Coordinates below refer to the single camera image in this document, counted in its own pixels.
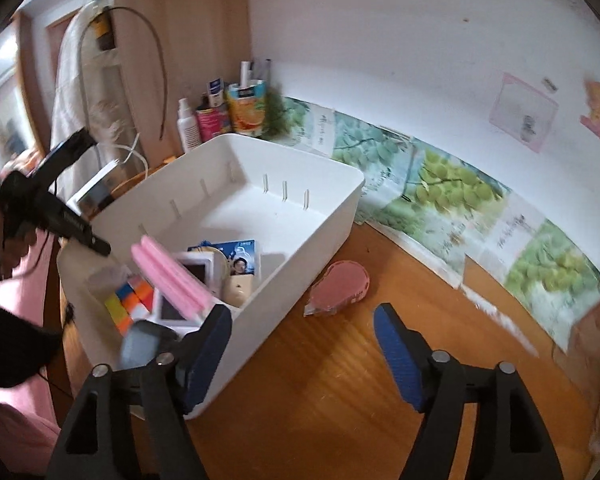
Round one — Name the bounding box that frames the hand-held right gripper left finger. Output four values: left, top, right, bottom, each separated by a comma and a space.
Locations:
45, 304, 233, 480

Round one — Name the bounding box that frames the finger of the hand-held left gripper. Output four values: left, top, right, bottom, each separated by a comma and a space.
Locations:
42, 200, 112, 257

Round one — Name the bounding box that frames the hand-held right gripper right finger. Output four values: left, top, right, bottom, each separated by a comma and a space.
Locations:
373, 302, 566, 480

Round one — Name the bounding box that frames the grey blue case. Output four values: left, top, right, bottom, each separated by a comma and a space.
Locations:
119, 320, 181, 373

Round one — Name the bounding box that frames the white folding mirror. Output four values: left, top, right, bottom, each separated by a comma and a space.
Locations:
147, 251, 226, 336

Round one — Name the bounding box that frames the colourful puzzle cube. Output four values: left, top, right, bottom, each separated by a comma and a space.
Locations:
104, 275, 156, 337

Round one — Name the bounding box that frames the pink ridged bar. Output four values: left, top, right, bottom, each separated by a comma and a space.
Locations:
131, 236, 216, 322

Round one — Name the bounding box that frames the pink correction tape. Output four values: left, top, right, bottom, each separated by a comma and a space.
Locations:
303, 260, 371, 317

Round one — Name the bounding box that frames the white plastic storage bin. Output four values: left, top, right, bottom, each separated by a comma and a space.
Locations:
57, 132, 366, 421

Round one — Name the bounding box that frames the person's left hand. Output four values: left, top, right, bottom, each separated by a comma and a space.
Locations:
0, 197, 38, 281

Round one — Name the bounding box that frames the clear plastic box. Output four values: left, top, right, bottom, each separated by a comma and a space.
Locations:
86, 264, 131, 306

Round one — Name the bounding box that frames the blue label dental floss box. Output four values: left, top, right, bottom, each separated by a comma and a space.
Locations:
187, 238, 262, 281

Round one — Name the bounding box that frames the white spray bottle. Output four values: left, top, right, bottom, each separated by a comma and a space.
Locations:
176, 97, 202, 153

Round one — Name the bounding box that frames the red printed can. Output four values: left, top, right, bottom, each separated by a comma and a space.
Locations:
196, 102, 231, 143

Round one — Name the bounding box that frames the pink blanket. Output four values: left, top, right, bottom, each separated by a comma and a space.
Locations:
0, 232, 73, 478

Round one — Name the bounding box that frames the green leafy sprig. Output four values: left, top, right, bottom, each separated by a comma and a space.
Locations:
265, 87, 293, 136

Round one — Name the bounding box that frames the wooden desk side panel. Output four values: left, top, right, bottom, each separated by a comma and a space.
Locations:
112, 0, 253, 171

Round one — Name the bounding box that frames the white charging cable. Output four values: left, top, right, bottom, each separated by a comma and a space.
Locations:
117, 132, 151, 176

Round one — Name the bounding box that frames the black cable with angled plug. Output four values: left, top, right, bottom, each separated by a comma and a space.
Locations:
105, 6, 168, 138

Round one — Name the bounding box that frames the grape print wall paper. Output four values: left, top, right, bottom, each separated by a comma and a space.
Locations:
265, 95, 600, 356

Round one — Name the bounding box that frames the pink framed wall sticker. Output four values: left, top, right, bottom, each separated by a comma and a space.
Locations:
489, 72, 560, 153

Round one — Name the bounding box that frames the yellow cartoon wall sticker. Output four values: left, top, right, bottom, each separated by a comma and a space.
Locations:
580, 79, 600, 147

